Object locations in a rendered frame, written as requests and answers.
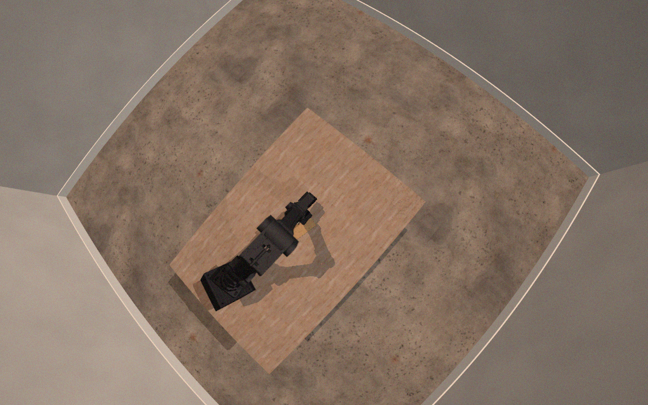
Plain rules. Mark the orange flat mat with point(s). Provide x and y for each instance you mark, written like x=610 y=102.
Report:
x=300 y=229

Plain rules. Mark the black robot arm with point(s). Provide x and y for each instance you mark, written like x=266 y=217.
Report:
x=276 y=236

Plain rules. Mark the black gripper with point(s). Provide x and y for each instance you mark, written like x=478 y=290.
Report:
x=305 y=219

